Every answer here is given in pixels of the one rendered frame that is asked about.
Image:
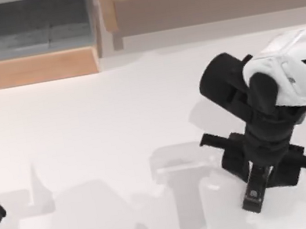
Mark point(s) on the pale wooden drawer front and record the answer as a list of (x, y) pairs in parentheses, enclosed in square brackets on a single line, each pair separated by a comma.
[(42, 67)]

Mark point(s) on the grey pierced drawer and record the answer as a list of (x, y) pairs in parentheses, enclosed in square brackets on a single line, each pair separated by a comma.
[(31, 35)]

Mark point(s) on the pale grey rounded box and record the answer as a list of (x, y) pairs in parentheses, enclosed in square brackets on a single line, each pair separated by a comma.
[(213, 195)]

